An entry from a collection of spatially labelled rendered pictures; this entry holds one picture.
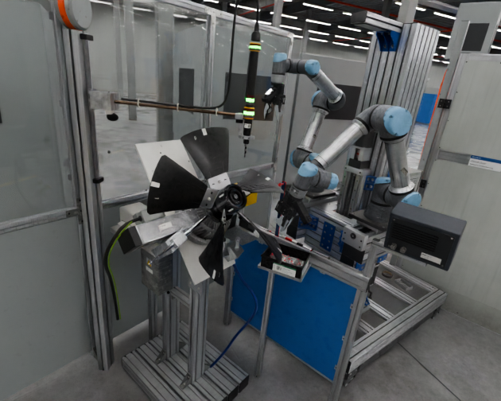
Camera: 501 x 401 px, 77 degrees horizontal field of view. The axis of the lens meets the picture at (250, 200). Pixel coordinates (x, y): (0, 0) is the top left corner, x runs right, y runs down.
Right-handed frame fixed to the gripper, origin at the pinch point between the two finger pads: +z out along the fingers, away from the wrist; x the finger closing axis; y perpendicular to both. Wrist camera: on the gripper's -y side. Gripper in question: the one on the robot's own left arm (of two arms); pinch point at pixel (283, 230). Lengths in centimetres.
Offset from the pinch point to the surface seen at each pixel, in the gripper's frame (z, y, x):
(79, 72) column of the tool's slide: -38, 86, 58
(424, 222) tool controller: -35, -46, -15
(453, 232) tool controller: -38, -56, -15
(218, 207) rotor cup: -9.2, 18.9, 29.8
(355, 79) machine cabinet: -33, 173, -415
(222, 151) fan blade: -25.1, 35.7, 18.0
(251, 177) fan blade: -11.9, 29.0, -2.1
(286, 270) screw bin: 15.9, -11.4, 1.5
